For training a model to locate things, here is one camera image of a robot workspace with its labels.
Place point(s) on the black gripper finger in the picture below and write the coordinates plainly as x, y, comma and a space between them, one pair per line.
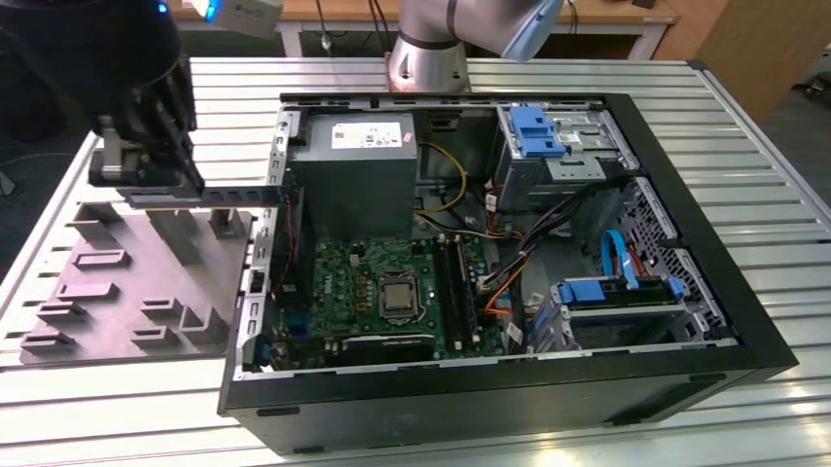
120, 146
165, 136

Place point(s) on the dark RAM stick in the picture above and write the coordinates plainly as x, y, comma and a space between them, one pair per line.
240, 196

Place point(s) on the black RAM slot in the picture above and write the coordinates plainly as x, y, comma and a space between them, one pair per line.
444, 292

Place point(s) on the grey parts rack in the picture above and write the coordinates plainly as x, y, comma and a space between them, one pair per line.
149, 292

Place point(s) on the grey power supply unit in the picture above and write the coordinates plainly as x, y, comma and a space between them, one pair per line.
351, 194

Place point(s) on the green motherboard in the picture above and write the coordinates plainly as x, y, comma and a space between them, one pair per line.
337, 272

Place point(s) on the black CPU socket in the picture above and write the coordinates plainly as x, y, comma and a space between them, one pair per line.
389, 277

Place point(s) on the silver CPU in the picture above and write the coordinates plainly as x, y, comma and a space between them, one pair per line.
397, 297

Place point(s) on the black graphics card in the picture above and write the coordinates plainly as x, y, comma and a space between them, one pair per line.
389, 343

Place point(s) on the blue drive bay latch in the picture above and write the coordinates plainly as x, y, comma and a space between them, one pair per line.
532, 141

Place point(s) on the silver metal drive cage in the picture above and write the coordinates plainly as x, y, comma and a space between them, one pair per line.
584, 170

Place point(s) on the hard disk in blue carrier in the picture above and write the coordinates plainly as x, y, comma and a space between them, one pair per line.
584, 293

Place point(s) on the black open PC case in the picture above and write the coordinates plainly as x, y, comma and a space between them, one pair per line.
454, 413

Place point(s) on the wooden desk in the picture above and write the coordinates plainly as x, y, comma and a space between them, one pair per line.
616, 19

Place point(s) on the metal disk bay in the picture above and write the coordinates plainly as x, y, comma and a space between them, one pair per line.
650, 316

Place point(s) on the wooden cabinet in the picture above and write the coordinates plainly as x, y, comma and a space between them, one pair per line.
747, 48

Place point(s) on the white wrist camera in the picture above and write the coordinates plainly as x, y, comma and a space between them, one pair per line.
247, 17

